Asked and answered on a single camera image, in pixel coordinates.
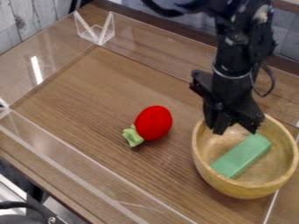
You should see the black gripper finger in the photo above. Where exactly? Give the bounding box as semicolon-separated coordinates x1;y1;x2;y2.
203;101;236;135
236;115;264;134

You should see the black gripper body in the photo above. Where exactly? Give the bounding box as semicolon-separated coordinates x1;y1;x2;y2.
190;70;266;122

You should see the green rectangular block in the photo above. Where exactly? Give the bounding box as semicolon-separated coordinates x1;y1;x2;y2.
210;133;272;179

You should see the brown wooden bowl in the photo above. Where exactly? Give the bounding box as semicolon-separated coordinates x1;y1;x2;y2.
191;116;299;200

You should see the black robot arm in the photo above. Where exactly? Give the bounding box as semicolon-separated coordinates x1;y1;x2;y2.
142;0;276;135

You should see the red plush strawberry toy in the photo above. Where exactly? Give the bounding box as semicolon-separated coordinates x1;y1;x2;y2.
123;105;174;147

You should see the clear acrylic enclosure wall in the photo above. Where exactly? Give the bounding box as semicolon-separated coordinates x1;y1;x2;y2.
0;9;299;224

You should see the black metal bracket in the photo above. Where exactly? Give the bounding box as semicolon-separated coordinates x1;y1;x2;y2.
26;194;68;224

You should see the black cable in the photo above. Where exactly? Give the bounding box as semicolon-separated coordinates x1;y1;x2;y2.
0;200;30;217

